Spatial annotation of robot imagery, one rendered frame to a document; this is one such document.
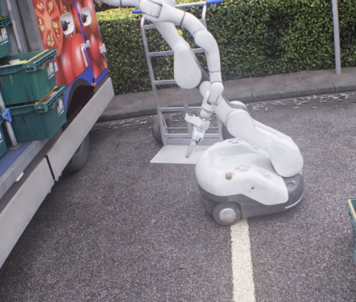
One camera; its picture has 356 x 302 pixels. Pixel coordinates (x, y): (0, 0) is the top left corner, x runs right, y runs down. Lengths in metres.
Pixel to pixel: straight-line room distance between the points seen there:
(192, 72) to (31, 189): 1.21
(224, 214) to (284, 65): 2.88
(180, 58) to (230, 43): 2.69
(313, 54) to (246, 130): 2.91
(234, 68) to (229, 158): 2.41
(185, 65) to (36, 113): 1.01
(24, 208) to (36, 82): 0.77
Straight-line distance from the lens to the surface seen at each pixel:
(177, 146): 3.74
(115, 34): 5.16
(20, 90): 2.72
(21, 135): 2.84
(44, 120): 2.72
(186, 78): 2.33
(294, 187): 2.57
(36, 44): 3.03
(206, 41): 2.11
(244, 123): 2.43
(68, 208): 3.22
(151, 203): 2.98
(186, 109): 3.58
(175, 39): 2.33
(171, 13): 2.10
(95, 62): 4.13
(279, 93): 4.59
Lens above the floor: 1.53
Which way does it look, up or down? 26 degrees down
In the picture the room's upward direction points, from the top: 10 degrees counter-clockwise
